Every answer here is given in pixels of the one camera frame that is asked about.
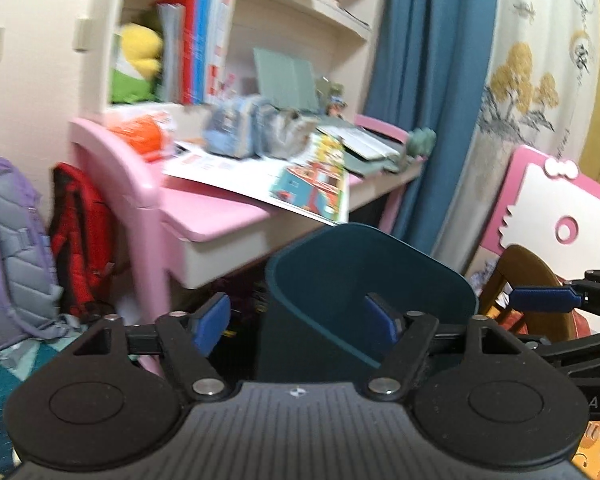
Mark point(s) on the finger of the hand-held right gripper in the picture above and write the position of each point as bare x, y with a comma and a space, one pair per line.
542, 298
580, 347

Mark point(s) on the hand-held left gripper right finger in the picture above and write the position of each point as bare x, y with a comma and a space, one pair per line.
383, 318

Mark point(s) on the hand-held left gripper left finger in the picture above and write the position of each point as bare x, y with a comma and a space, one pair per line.
211, 321

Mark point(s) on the dark teal trash bin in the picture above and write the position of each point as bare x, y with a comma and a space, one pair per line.
325, 270

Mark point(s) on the wooden chair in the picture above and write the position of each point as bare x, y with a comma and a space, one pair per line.
525, 266

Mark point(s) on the pink framed whiteboard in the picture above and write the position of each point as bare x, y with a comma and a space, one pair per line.
555, 195

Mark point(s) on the pink desk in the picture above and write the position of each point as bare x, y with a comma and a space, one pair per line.
215, 212

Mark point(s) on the colourful picture book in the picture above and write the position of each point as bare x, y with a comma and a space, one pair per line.
305, 187

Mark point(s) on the green fabric case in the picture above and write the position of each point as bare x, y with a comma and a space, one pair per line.
367, 166

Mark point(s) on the red backpack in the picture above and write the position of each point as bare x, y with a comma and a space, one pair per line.
80, 240

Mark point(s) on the open white notebook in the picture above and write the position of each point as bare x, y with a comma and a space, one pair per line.
360, 139

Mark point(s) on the blue pencil case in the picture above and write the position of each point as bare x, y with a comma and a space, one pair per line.
235, 127

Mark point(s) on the orange packet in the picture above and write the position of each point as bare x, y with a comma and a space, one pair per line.
142, 132

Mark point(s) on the grey pencil case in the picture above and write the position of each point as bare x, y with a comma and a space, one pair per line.
292, 135

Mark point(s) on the purple backpack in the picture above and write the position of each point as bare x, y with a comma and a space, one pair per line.
10, 240

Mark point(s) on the small toy figure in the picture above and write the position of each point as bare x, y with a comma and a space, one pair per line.
334, 100

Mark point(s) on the blue curtain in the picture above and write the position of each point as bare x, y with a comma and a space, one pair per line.
430, 85

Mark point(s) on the green folding stand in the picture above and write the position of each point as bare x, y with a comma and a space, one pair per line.
282, 80

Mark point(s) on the white printed curtain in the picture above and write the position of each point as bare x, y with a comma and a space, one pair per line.
540, 35

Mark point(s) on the grey folder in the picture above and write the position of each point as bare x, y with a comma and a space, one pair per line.
170, 55

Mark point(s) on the yellow green plush toy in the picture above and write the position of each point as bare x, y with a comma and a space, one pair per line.
135, 60

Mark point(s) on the blue book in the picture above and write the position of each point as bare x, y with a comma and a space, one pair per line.
203, 45

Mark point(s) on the white red book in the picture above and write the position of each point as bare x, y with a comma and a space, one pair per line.
221, 42

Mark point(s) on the cream shelf hutch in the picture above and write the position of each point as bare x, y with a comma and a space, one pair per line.
290, 22

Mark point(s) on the cream socket plate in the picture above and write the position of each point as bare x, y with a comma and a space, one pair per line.
83, 35

